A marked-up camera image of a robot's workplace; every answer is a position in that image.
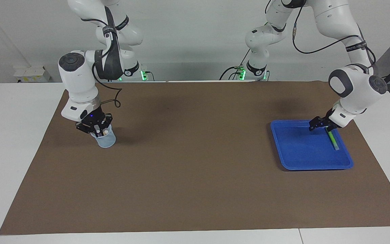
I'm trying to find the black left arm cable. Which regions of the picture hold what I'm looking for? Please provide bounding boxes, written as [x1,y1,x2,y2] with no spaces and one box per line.
[265,0,376,73]

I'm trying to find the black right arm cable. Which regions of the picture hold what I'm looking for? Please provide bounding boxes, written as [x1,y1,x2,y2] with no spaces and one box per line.
[80,17,123,109]

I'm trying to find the translucent plastic cup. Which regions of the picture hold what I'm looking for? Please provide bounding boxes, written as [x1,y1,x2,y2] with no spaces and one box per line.
[90,124,116,148]

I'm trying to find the brown table mat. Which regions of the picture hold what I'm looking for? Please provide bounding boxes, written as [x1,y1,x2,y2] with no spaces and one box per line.
[0,81,390,235]

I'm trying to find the green marker pen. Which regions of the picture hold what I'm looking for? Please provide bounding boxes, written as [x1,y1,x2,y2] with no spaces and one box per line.
[327,129,340,151]

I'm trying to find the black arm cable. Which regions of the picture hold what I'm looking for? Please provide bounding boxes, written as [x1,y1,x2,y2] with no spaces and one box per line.
[265,0,376,73]
[80,17,123,109]

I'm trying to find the blue plastic tray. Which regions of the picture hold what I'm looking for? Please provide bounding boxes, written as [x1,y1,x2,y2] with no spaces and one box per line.
[270,119,354,171]

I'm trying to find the black base cables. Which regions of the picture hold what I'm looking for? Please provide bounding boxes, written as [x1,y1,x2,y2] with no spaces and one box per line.
[219,50,252,81]

